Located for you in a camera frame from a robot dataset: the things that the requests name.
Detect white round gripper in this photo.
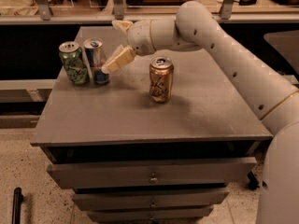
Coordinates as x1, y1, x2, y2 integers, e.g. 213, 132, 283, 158
101, 20, 155, 74

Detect blue silver redbull can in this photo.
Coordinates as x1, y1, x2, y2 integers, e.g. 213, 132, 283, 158
83, 38, 109, 85

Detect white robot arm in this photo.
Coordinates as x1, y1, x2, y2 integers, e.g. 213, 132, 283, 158
102, 1, 299, 224

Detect orange lacroix can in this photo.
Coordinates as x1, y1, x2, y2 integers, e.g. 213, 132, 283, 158
149, 56, 174, 103

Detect green lacroix can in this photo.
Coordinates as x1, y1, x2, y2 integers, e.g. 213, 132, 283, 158
59, 41, 90, 85

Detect grey metal railing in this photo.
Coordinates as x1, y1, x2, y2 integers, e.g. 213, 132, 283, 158
0, 0, 299, 23

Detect grey drawer cabinet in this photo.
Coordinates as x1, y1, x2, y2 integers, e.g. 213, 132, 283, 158
30, 24, 274, 224

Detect top grey drawer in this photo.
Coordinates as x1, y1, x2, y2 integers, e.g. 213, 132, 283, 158
47, 157, 256, 189

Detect grey drawer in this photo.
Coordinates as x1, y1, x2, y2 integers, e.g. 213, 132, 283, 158
87, 205, 214, 223
47, 157, 256, 189
72, 188, 229, 211

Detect middle grey drawer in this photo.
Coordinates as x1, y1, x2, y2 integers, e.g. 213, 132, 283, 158
72, 188, 229, 211

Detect bottom grey drawer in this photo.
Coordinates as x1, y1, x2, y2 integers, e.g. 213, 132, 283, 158
87, 205, 214, 223

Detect black pole on floor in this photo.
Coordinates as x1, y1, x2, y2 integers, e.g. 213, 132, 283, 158
11, 187, 23, 224

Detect black cabinet caster wheel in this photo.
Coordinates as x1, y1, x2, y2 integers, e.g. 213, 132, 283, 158
248, 172, 259, 190

